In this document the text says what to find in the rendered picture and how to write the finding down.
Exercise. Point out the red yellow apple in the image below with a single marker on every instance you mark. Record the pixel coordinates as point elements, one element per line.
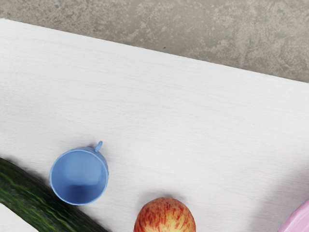
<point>165,216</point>

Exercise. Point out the dark green cucumber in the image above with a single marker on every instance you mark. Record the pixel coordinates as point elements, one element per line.
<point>31,200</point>

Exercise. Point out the pink bowl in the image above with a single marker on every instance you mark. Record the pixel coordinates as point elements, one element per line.
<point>298,220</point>

